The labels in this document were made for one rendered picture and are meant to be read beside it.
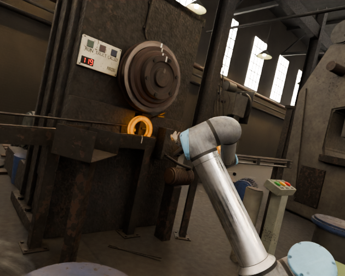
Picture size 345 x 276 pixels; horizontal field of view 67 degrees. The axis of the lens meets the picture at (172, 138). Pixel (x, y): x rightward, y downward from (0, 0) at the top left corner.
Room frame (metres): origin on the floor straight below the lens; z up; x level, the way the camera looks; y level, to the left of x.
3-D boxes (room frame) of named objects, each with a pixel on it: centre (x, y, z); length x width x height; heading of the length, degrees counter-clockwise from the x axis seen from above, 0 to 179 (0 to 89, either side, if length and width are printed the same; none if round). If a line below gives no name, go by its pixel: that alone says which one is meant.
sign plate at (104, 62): (1.64, 0.55, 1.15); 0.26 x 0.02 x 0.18; 132
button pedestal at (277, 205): (1.70, -0.77, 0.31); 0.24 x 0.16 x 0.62; 132
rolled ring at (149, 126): (1.79, 0.23, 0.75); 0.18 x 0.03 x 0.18; 131
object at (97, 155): (1.27, 0.40, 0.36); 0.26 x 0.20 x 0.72; 167
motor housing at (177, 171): (1.91, -0.11, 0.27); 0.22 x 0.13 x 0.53; 132
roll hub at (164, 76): (1.71, 0.16, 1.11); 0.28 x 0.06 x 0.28; 132
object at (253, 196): (1.79, -0.63, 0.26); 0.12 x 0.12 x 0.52
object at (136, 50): (1.78, 0.23, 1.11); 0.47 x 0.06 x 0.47; 132
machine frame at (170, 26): (2.10, 0.51, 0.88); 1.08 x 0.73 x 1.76; 132
